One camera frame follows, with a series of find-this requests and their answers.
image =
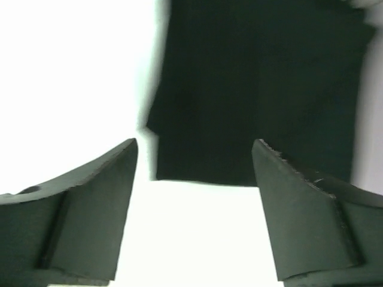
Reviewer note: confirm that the black t shirt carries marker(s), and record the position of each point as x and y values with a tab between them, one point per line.
287	72

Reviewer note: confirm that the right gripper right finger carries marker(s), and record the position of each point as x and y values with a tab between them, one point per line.
323	231

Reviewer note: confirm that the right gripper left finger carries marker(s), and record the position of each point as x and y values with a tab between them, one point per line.
68	230

